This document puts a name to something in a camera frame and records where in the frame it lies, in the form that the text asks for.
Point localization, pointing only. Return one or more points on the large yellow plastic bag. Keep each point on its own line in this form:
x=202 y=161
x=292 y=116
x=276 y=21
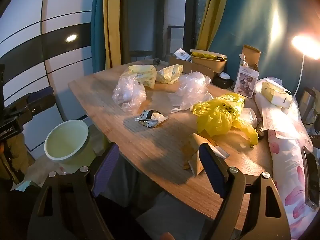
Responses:
x=217 y=115

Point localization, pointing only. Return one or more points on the pale green waste bin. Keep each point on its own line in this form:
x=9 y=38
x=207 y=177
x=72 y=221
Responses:
x=67 y=142

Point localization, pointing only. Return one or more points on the brown paper bag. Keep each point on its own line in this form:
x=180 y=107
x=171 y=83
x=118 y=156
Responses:
x=192 y=152

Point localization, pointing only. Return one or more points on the dark kettle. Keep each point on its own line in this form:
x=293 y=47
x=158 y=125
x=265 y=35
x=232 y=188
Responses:
x=308 y=105

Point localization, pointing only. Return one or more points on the black box with white puck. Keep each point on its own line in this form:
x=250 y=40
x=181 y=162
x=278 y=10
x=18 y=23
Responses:
x=222 y=80

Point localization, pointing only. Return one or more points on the teal cloth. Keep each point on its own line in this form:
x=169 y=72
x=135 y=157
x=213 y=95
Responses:
x=21 y=185

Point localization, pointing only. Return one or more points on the black smartphone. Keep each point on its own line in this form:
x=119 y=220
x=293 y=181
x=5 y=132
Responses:
x=311 y=177

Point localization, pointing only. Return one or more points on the pink floral pillow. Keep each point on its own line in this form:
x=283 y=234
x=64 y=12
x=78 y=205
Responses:
x=287 y=175

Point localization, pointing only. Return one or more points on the white printed carton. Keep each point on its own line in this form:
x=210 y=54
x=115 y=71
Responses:
x=246 y=80

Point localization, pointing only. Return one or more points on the glowing floor lamp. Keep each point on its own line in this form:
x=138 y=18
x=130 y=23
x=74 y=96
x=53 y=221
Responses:
x=306 y=46

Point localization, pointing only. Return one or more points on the round side table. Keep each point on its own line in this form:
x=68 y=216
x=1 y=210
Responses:
x=140 y=55

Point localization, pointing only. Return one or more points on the small dark figurine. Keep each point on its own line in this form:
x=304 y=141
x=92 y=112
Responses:
x=156 y=61

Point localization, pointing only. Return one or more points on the clear plastic container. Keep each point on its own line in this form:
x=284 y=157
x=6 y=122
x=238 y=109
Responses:
x=248 y=117

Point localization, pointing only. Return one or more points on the white leaflet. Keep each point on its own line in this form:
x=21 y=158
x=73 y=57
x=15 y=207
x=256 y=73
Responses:
x=182 y=54

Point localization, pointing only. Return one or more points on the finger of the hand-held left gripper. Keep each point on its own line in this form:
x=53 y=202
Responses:
x=41 y=95
x=37 y=110

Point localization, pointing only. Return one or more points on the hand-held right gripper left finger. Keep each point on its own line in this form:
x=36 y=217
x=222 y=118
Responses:
x=110 y=165

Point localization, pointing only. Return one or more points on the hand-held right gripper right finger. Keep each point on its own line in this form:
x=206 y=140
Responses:
x=212 y=170

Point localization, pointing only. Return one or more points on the black car key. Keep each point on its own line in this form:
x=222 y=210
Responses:
x=260 y=130

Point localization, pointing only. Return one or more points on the brown cardboard box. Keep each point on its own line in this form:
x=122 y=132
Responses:
x=185 y=67

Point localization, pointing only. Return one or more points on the paper takeout bowl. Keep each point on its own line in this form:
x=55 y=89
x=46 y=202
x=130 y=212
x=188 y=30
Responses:
x=208 y=62

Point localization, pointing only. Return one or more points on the silver foil wrapper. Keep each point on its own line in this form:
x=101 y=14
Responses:
x=150 y=120

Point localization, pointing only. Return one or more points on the yellow and white packet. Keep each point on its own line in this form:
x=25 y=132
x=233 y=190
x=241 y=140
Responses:
x=275 y=93

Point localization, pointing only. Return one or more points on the clear plastic bag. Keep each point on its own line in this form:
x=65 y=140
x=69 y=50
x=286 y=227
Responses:
x=191 y=87
x=128 y=93

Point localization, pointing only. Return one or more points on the teal curtain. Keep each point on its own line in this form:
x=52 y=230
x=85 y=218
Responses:
x=98 y=25

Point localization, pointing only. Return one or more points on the yellow curtain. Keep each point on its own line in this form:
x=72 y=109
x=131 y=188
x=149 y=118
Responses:
x=112 y=22
x=212 y=12

